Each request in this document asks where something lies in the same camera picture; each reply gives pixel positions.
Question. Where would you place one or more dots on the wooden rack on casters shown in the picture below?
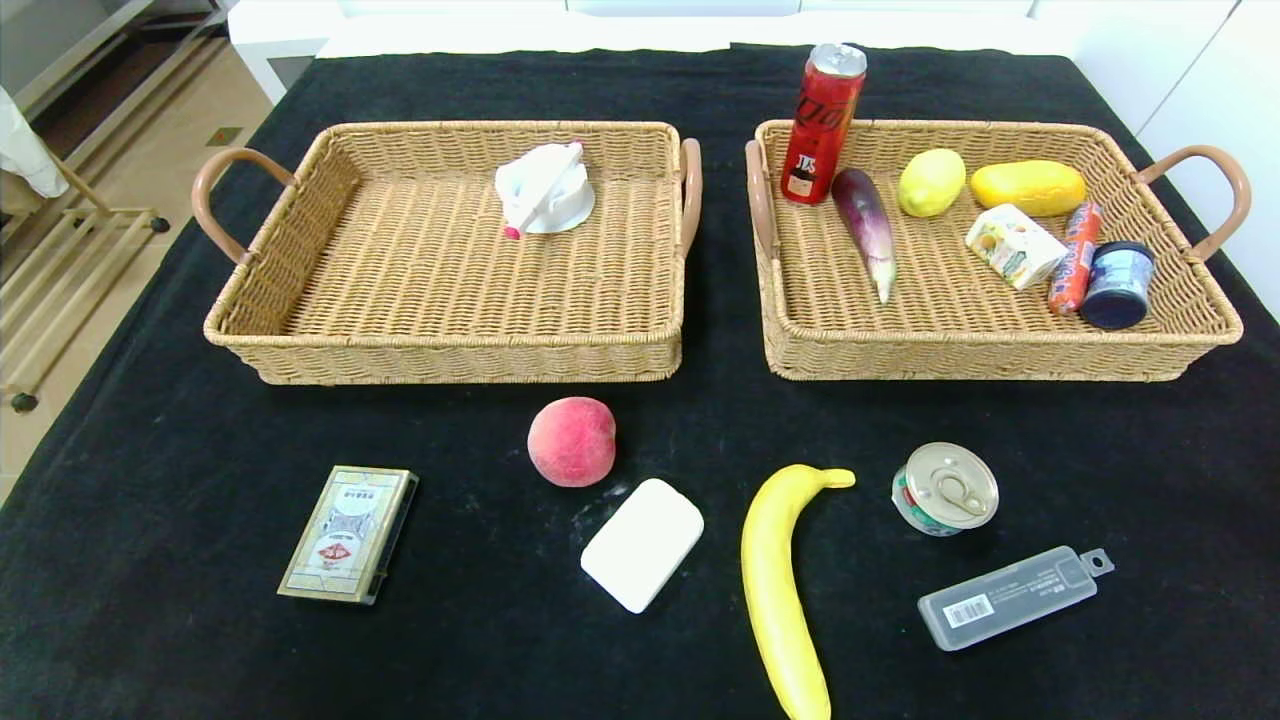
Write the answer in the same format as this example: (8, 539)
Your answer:
(160, 225)

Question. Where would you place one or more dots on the black tablecloth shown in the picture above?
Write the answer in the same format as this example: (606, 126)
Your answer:
(500, 680)

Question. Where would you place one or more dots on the small white juice carton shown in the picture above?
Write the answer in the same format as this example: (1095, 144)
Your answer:
(1015, 245)

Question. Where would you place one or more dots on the low shelf with grey frame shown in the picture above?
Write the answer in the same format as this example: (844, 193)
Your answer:
(40, 40)

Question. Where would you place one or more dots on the pull-tab tin can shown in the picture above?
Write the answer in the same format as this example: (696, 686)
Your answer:
(945, 490)

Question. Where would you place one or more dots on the white soap bar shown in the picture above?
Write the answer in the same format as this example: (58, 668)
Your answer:
(642, 545)

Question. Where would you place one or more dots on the playing card box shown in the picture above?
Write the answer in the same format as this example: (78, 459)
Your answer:
(348, 535)

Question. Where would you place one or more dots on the yellow banana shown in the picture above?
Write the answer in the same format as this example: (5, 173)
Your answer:
(775, 570)

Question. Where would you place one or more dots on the dark blue yogurt cup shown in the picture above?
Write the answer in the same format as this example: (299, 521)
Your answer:
(1117, 288)

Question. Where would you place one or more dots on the red wrapped sausage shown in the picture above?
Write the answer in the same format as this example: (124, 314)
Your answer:
(1075, 260)

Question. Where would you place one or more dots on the translucent grey plastic case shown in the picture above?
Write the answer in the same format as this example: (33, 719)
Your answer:
(1010, 600)

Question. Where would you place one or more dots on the white table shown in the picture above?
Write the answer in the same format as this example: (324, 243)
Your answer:
(280, 30)

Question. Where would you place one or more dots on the green floor sticker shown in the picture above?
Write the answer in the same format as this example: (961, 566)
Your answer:
(224, 136)

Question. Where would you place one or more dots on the red soda can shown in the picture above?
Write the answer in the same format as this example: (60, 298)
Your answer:
(822, 120)

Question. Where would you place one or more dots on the purple eggplant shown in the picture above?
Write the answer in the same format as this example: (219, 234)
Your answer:
(865, 225)

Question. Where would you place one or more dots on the pink peach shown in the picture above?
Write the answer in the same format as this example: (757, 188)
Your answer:
(572, 442)

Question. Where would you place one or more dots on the white hanging cloth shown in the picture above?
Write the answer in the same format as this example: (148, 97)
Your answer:
(25, 150)

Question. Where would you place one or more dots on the yellow-green lemon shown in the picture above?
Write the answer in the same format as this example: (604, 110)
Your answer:
(932, 183)

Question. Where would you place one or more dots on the yellow mango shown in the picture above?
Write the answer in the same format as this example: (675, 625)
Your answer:
(1028, 188)

